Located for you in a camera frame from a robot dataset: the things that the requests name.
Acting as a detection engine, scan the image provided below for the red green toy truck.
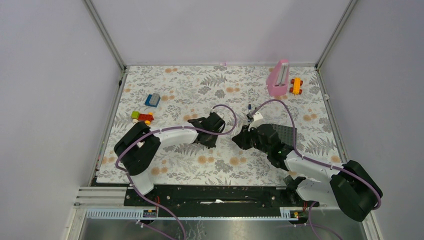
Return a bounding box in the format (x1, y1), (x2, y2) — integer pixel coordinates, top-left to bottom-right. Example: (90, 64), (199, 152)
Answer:
(130, 111), (154, 125)

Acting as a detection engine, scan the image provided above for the floral patterned table mat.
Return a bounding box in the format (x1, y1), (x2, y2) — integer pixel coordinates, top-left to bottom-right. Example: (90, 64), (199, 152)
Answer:
(93, 65), (342, 186)

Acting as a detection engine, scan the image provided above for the white slotted cable duct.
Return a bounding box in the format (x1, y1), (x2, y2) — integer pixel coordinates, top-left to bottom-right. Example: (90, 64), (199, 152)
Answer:
(86, 207), (299, 221)

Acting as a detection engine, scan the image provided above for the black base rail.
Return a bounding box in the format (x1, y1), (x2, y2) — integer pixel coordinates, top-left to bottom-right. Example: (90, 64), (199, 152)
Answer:
(124, 184), (312, 218)

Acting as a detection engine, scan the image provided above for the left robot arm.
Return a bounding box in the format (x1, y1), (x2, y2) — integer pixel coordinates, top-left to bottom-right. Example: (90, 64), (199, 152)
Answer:
(113, 112), (226, 206)

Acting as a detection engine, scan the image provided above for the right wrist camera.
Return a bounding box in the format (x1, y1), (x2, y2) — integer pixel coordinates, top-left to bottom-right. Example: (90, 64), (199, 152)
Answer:
(246, 111), (264, 131)

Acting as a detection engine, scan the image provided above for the purple cable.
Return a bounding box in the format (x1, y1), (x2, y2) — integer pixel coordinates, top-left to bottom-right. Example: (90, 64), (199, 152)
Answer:
(247, 98), (383, 210)
(115, 104), (238, 240)

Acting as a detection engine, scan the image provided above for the orange red toy car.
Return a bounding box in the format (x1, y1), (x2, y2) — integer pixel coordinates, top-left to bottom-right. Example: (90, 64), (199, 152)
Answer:
(289, 77), (303, 95)

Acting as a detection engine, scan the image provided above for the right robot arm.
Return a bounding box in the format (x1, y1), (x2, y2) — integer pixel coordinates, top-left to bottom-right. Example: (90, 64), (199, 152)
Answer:
(232, 123), (383, 222)

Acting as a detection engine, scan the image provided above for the blue grey brick block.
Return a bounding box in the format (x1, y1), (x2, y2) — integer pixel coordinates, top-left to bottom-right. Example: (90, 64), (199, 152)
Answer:
(144, 93), (161, 108)

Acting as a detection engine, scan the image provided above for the dark grey brick baseplate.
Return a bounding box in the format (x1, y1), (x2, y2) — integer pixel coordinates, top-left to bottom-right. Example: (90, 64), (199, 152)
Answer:
(270, 123), (297, 147)

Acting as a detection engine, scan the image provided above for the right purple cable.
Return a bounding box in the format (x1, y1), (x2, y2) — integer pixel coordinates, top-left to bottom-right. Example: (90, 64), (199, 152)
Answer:
(247, 98), (383, 210)

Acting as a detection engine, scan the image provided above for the pink metronome box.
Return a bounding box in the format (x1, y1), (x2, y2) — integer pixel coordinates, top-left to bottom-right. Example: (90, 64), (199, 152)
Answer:
(265, 59), (290, 97)

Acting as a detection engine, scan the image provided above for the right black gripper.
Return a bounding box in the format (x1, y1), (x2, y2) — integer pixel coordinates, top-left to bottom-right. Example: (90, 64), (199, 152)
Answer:
(232, 123), (271, 155)

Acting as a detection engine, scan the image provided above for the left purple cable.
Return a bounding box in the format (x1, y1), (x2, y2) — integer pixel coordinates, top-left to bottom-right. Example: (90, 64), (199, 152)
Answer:
(115, 104), (238, 240)

